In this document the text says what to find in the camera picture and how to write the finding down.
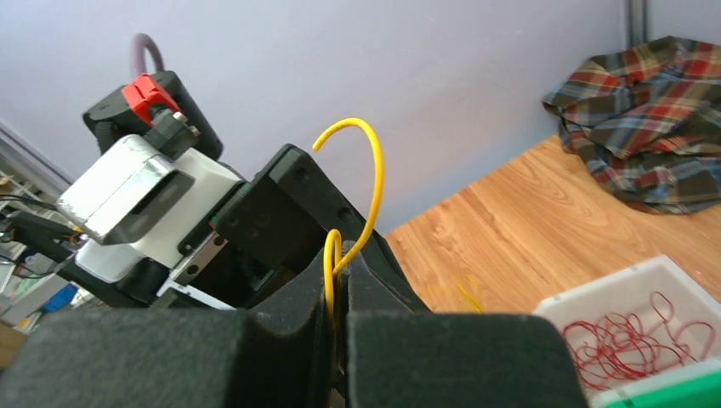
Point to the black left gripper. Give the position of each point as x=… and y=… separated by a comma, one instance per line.
x=238, y=244

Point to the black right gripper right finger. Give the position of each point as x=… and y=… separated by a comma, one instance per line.
x=397, y=353

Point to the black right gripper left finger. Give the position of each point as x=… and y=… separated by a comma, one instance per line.
x=278, y=354

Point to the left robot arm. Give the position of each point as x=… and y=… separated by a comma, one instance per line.
x=158, y=108

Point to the white plastic bin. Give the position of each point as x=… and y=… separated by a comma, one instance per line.
x=637, y=330

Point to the green plastic bin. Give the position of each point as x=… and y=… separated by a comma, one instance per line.
x=699, y=392

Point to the plaid cloth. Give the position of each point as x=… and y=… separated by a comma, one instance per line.
x=646, y=123

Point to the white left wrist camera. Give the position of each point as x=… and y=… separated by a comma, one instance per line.
x=135, y=203

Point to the aluminium frame profile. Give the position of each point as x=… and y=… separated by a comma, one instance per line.
x=637, y=16

